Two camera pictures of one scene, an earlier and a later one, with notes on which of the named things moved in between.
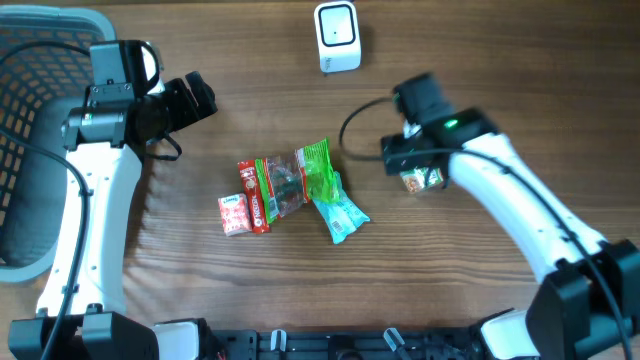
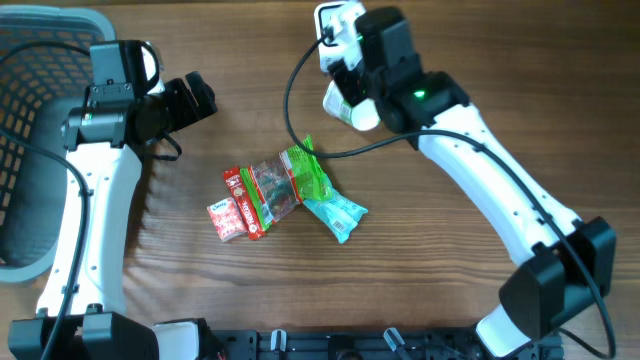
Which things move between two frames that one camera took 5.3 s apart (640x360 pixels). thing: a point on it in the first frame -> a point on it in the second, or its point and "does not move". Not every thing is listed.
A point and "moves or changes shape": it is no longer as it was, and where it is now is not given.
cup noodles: [415, 179] -> [363, 115]
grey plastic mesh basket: [39, 84] does not move
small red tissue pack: [235, 214] moves or changes shape
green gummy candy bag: [290, 181] moves or changes shape
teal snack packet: [342, 215] moves or changes shape
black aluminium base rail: [406, 343] does not move
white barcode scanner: [337, 36] does not move
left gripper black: [185, 101] does not move
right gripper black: [400, 157] -> [347, 87]
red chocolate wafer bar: [250, 177] -> [243, 203]
